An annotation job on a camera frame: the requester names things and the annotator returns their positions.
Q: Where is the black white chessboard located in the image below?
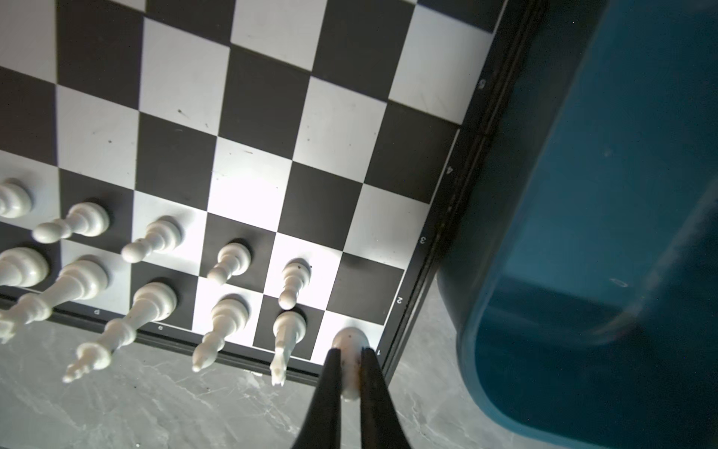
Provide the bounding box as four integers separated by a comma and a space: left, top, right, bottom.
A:
1, 1, 541, 383

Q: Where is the white chess pawn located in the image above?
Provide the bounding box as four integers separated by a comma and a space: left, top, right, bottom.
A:
278, 259, 312, 311
207, 243, 252, 285

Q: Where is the white chess rook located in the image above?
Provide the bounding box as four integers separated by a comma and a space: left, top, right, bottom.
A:
332, 327, 369, 401

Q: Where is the dark teal plastic tray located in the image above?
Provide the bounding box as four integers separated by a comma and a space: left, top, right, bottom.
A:
438, 1, 717, 448

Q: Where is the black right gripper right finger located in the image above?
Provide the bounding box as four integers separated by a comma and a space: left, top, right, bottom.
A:
360, 347, 411, 449

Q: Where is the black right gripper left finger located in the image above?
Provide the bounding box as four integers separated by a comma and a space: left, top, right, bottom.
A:
292, 348, 342, 449

